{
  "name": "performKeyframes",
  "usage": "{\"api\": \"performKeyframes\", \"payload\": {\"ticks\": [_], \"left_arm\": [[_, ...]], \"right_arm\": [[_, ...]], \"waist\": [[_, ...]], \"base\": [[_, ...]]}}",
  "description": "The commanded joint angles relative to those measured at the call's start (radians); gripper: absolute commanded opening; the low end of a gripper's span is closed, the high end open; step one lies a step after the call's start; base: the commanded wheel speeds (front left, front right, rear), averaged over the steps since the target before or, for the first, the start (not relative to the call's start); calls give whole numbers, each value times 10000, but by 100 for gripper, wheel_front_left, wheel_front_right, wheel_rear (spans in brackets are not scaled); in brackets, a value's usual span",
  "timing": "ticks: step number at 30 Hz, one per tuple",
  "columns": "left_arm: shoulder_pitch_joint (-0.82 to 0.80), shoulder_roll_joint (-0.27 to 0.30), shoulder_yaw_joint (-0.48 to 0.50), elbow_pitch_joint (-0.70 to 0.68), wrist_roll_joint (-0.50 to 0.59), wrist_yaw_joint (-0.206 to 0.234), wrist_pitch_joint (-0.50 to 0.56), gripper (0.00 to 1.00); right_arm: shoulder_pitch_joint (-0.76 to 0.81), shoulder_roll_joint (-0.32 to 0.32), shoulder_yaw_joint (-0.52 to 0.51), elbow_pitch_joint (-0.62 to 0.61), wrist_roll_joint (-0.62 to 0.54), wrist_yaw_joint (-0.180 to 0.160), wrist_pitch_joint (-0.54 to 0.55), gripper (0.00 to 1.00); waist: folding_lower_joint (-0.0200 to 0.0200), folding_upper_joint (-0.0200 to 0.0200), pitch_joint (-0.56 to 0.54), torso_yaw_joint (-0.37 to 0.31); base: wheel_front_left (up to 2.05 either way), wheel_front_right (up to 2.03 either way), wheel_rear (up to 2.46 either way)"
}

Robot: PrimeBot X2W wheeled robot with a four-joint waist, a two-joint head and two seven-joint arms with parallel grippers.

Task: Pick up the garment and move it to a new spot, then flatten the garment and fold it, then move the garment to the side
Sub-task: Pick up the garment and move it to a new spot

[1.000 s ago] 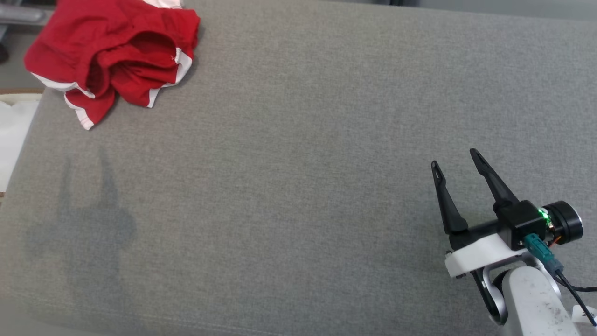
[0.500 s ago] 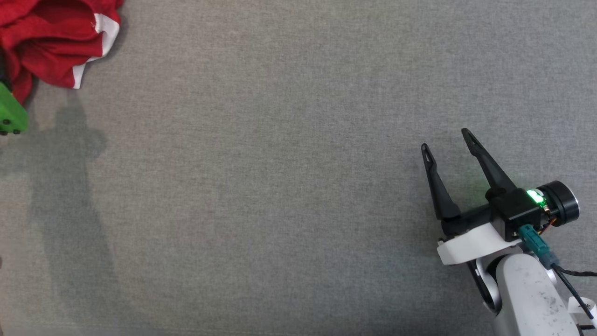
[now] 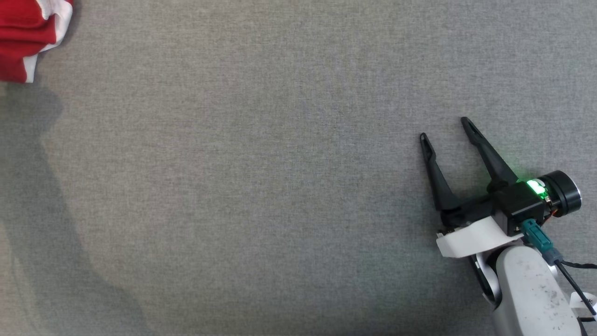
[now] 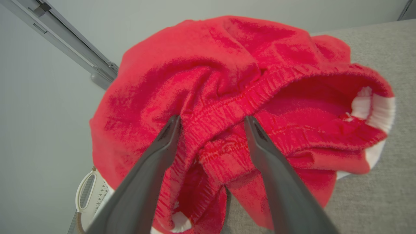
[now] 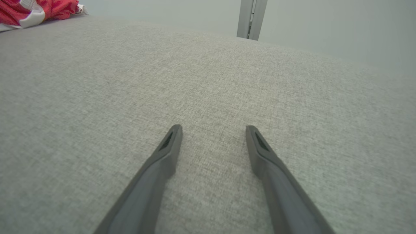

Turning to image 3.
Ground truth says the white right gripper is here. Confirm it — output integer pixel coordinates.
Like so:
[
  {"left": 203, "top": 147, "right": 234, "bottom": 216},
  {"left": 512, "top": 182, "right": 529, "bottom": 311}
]
[{"left": 419, "top": 116, "right": 525, "bottom": 259}]

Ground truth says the red Bulls basketball jersey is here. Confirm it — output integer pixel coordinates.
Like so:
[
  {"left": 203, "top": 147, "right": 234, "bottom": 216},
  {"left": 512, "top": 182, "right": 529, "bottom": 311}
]
[{"left": 0, "top": 0, "right": 74, "bottom": 84}]

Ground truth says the black cylindrical right gripper motor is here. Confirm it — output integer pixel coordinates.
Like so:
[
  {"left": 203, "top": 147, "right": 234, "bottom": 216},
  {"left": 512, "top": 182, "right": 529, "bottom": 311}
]
[{"left": 529, "top": 170, "right": 583, "bottom": 218}]

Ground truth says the white cable tag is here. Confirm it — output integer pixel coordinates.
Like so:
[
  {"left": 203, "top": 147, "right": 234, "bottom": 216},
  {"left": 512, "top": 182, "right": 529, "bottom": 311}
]
[{"left": 570, "top": 292, "right": 597, "bottom": 322}]

